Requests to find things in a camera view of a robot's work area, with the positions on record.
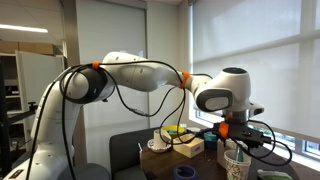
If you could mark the purple bowl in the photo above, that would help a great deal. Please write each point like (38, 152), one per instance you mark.
(185, 168)

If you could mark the ceiling light strip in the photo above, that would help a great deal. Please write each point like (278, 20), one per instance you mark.
(23, 28)

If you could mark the yellow bowl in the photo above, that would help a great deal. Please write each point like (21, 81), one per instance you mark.
(173, 128)

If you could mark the teal measuring cup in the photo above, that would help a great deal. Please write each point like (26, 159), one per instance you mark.
(209, 135)

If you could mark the patterned paper cup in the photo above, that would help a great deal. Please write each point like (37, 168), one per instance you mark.
(236, 170)

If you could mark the black metal rack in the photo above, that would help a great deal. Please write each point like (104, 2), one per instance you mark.
(5, 133)

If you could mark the dark grey armchair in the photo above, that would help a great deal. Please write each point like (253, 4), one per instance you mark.
(125, 146)

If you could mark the white roller window blind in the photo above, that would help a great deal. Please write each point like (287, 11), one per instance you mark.
(253, 66)

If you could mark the white patterned plate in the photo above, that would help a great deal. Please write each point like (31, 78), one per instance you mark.
(156, 149)

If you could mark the blue measuring spoon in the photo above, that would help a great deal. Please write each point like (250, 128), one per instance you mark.
(238, 155)

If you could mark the brown cardboard boxes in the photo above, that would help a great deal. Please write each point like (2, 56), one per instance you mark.
(26, 47)

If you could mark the white board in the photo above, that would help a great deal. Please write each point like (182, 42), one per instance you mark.
(36, 76)

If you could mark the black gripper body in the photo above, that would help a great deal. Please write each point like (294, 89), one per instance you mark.
(241, 133)

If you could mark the square wooden open box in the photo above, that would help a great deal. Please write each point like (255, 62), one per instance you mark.
(188, 146)

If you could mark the white glass panel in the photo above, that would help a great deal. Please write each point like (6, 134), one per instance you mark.
(110, 33)

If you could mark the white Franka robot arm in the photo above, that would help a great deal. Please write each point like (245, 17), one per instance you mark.
(140, 75)

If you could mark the dark blue bowl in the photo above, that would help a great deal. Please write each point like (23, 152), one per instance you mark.
(210, 144)

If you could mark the white ceramic mug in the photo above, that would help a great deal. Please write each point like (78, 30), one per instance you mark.
(160, 137)

